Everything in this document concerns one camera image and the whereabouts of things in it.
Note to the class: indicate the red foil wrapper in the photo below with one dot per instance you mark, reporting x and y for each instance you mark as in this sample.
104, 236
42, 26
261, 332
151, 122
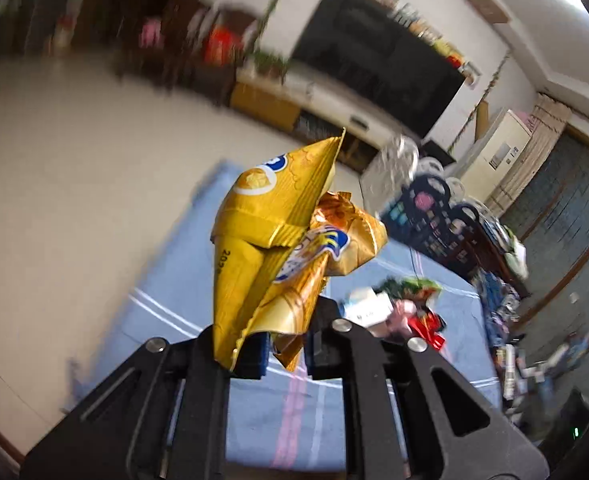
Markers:
429, 326

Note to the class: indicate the beige curtain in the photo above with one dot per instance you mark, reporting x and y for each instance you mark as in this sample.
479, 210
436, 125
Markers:
548, 121

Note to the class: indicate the white blue medicine box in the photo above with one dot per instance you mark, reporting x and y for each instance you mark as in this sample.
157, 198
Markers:
367, 308

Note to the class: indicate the pink cloth on chair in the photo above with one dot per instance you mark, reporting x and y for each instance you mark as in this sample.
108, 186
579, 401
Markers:
151, 34

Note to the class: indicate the large black television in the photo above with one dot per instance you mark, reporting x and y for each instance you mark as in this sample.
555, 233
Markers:
356, 43

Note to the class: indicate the yellow chip bag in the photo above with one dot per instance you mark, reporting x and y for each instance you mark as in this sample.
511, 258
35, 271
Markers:
279, 235

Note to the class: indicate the dark wooden chair right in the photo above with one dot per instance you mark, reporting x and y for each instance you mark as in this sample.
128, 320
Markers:
185, 63

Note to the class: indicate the blue striped tablecloth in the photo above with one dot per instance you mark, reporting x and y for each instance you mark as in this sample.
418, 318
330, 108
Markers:
286, 419

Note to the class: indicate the cluttered side table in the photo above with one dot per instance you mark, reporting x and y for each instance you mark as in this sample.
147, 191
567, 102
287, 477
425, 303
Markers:
527, 388

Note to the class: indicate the navy baby fence panel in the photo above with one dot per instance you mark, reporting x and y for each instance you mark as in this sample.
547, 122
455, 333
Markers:
424, 219

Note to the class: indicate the pink ribbon wrapper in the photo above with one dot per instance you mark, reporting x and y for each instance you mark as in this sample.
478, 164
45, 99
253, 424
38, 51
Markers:
396, 325

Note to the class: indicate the potted green plant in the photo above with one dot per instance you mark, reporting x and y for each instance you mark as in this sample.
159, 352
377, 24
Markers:
270, 64

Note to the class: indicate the red gift box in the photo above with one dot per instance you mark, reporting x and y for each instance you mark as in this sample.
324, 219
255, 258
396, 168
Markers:
223, 47

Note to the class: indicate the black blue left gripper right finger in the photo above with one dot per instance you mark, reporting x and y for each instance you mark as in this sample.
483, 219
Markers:
408, 413

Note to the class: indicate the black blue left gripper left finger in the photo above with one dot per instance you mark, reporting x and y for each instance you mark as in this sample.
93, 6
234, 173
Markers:
162, 414

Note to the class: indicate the white standing air conditioner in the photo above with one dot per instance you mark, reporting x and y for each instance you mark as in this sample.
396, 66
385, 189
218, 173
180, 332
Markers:
487, 162

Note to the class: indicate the wooden TV cabinet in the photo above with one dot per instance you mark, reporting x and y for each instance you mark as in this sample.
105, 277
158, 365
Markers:
309, 113

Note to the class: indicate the green snack wrapper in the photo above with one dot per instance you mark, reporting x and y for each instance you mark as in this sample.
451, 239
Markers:
414, 289

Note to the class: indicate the white baby fence panel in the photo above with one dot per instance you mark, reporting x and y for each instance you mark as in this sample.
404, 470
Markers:
392, 169

